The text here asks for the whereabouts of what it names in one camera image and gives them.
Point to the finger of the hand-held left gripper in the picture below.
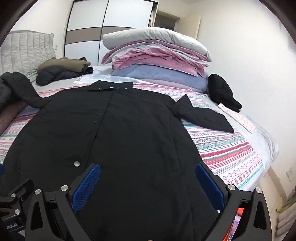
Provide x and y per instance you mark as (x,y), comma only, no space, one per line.
(22,191)

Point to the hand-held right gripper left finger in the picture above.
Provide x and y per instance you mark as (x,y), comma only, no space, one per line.
(87,187)

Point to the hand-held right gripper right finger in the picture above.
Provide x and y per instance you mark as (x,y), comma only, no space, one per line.
(209,187)

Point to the black quilted coat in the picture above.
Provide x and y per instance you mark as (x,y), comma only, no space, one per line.
(129,143)

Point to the patterned striped blanket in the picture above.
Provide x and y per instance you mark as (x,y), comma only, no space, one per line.
(231,153)

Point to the red and orange object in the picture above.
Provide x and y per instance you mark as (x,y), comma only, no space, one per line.
(237,220)

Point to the white patterned cloth strip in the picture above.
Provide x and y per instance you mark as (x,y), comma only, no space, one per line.
(235,117)

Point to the clutter on floor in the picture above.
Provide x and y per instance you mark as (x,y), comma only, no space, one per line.
(285,215)

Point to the black knit garment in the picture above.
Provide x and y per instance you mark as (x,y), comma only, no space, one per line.
(222,91)

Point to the lilac blanket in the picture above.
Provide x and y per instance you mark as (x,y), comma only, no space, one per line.
(166,85)

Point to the dark navy puffer jacket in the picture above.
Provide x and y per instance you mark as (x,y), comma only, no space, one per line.
(57,75)

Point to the blue blanket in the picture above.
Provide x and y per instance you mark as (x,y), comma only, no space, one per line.
(161,75)

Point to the olive garment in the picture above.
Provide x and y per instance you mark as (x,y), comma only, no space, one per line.
(62,63)

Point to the grey quilted headboard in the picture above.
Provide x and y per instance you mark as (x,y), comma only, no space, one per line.
(25,51)

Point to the pink quilt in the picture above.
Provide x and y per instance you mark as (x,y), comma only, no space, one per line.
(152,58)

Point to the white sliding wardrobe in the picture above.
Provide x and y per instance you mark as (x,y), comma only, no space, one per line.
(106,30)

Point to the wall socket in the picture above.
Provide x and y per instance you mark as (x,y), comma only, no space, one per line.
(289,173)

